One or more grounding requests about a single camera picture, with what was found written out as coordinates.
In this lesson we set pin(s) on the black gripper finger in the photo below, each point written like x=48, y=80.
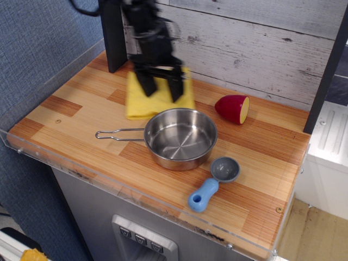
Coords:
x=176, y=87
x=146, y=81

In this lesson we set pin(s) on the clear acrylic table guard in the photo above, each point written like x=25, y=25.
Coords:
x=54, y=98

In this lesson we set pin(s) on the silver dispenser button panel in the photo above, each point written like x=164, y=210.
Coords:
x=137, y=242

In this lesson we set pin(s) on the yellow cloth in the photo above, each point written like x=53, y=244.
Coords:
x=141, y=107

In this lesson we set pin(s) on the blue grey toy scoop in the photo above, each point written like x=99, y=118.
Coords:
x=222, y=170

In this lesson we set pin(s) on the red yellow toy fruit half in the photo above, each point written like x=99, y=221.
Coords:
x=233, y=108

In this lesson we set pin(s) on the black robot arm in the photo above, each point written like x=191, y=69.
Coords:
x=141, y=14

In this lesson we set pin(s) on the dark grey right post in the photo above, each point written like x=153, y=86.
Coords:
x=328, y=75

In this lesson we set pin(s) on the white toy sink counter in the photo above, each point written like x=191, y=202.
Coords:
x=322, y=182

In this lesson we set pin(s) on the dark grey post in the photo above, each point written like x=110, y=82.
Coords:
x=328, y=75
x=114, y=38

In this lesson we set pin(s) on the dark grey left post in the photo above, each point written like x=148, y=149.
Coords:
x=114, y=38

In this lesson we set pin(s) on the grey toy fridge cabinet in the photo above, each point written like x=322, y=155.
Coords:
x=93, y=208

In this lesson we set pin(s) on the stainless steel pot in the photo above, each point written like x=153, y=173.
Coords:
x=178, y=139

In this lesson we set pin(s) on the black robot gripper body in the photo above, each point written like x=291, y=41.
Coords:
x=156, y=58

